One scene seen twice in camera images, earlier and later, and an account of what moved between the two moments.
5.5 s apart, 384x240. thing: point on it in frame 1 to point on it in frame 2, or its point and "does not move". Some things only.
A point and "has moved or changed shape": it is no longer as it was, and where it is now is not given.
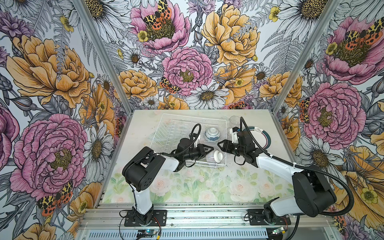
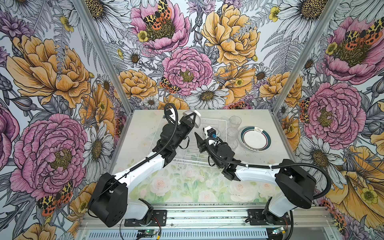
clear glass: [234, 121] does not move
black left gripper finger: [204, 149] to [187, 120]
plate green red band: [262, 137] does not move
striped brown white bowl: [218, 156] has moved or changed shape
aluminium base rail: [199, 221] does not move
